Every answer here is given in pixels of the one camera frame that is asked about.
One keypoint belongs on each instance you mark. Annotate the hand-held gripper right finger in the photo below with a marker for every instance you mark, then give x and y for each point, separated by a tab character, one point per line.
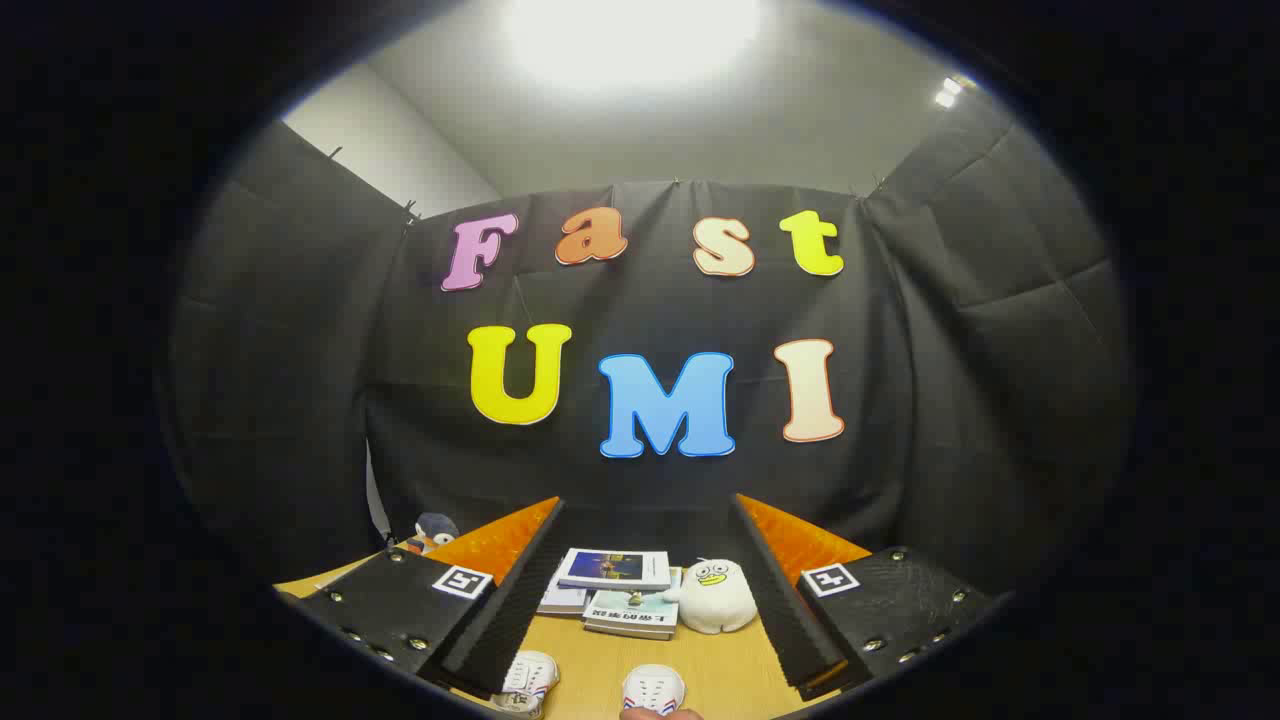
790	620

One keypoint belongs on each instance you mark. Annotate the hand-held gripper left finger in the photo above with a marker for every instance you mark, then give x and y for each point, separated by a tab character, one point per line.
500	620

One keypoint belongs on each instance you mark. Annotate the white striped shoe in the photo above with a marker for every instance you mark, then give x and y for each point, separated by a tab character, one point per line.
653	690
527	680

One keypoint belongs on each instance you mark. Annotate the plain white book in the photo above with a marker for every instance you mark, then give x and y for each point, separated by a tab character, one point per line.
562	600

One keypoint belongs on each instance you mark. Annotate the white duck plush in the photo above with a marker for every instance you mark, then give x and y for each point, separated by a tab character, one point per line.
715	605

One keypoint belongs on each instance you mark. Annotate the blue white penguin plush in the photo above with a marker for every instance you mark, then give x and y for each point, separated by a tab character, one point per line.
435	528

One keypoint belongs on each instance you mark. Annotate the book with blue photo cover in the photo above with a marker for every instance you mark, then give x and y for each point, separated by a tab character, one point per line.
610	568

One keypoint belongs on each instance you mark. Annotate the book with bird cover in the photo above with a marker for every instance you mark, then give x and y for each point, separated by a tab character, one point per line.
630	612

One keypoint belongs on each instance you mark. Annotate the small ceiling spot lamp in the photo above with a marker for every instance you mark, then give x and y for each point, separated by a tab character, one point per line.
947	95

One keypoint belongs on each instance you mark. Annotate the bright ceiling light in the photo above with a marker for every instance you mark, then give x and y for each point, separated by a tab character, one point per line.
630	40

